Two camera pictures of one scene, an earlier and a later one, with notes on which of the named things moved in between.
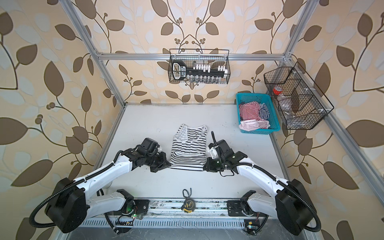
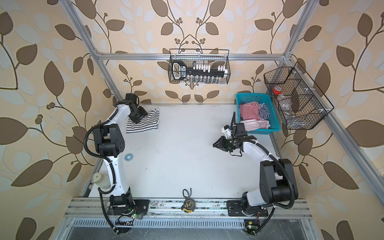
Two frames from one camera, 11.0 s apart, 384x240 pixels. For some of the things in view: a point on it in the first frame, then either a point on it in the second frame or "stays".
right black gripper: x=210 y=166 → x=222 y=144
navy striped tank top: x=264 y=112 stays
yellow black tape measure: x=189 y=204 stays
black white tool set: x=198 y=74 stays
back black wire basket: x=199 y=66 stays
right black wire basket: x=301 y=102 stays
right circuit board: x=250 y=226 stays
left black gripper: x=163 y=163 → x=143 y=112
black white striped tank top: x=188 y=149 → x=150 y=122
